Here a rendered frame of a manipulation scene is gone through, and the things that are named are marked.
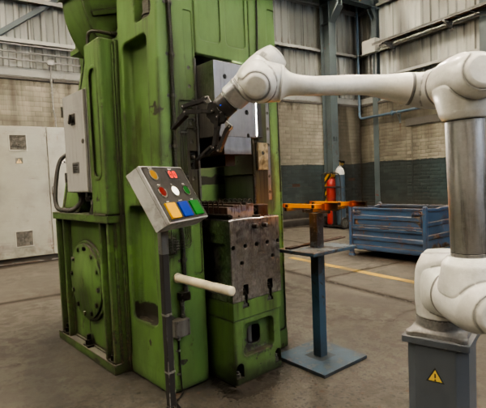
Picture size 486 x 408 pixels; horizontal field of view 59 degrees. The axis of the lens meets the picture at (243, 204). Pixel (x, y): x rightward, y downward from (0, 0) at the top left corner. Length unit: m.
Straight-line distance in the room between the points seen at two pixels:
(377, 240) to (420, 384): 4.59
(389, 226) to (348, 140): 5.83
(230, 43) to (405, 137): 8.61
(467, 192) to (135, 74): 1.93
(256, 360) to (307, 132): 8.47
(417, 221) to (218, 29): 3.88
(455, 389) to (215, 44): 2.02
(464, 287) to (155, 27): 1.85
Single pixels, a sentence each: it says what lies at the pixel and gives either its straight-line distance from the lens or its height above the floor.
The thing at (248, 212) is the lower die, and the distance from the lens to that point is 2.43.
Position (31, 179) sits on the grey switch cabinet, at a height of 1.28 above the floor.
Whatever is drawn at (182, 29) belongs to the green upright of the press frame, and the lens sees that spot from 2.49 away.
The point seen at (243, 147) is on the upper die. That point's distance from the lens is 2.42.
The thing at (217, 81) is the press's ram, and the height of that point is 1.65.
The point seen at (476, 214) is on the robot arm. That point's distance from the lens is 1.30.
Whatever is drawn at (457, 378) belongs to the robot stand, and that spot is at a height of 0.49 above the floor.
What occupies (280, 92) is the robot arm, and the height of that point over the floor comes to 1.36.
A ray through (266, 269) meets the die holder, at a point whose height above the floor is 0.61.
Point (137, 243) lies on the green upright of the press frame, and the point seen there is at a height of 0.78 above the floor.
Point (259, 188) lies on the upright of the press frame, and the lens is 2.69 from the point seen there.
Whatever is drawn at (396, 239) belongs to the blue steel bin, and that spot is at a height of 0.29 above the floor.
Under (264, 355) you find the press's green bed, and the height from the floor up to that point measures 0.12.
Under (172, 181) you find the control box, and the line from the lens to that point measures 1.97.
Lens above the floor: 1.12
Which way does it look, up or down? 3 degrees down
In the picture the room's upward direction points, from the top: 2 degrees counter-clockwise
